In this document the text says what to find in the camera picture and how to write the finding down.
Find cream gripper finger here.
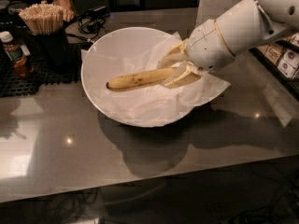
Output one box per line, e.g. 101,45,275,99
157,39,189,68
162,63,202,89

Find white rounded gripper body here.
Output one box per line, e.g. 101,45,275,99
187,20,235,72

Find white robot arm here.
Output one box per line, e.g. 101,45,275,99
158,0,299,88

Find white bowl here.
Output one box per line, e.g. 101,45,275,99
80,26,200,129

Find person's hand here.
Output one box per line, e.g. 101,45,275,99
63,8,75,22

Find white wax paper sheet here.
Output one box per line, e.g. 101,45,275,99
80,31,232,129

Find black power adapter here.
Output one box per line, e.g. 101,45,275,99
86,6,110,19

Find black chopstick holder cup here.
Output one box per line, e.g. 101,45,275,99
34,29,73,74

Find bundle of wooden chopsticks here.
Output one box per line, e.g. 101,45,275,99
19,4,64,35

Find brown sauce bottle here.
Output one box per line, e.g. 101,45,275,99
0,31,34,78

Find black rubber grid mat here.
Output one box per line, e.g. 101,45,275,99
0,43,91,97

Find dark lidded jar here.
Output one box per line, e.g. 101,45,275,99
0,0,28,33

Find black cable bundle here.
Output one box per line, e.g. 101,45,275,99
64,12,107,44

